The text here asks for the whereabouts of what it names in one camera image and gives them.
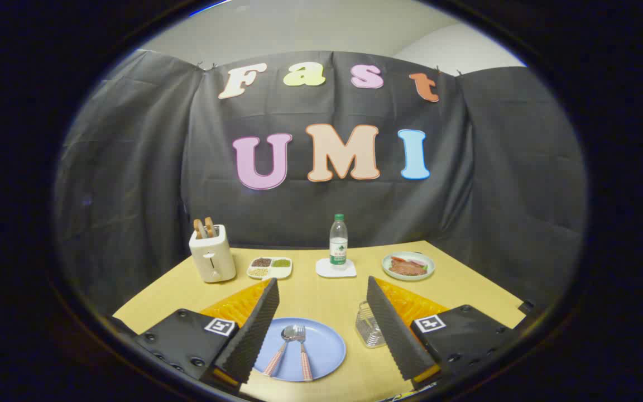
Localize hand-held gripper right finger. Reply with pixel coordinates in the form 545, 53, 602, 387
366, 276, 517, 386

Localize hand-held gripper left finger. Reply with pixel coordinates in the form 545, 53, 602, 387
132, 277, 281, 391

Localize spoon with red checked handle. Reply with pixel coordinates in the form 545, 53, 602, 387
263, 326, 298, 377

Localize fork with red checked handle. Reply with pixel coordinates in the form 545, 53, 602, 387
295, 326, 314, 382

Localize clear drain basket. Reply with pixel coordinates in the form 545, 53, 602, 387
355, 301, 387, 348

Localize divided white snack dish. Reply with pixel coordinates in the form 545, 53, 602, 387
246, 257, 293, 280

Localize sliced meat with garnish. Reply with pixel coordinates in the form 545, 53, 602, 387
388, 257, 428, 276

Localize blue round plate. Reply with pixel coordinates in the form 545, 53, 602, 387
253, 318, 347, 383

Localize pale green plate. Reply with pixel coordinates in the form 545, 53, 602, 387
382, 251, 436, 281

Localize cream toaster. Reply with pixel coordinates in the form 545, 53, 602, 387
189, 224, 237, 283

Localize white square coaster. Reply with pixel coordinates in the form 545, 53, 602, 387
315, 257, 357, 279

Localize clear water bottle green cap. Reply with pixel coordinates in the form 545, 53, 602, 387
329, 213, 349, 266

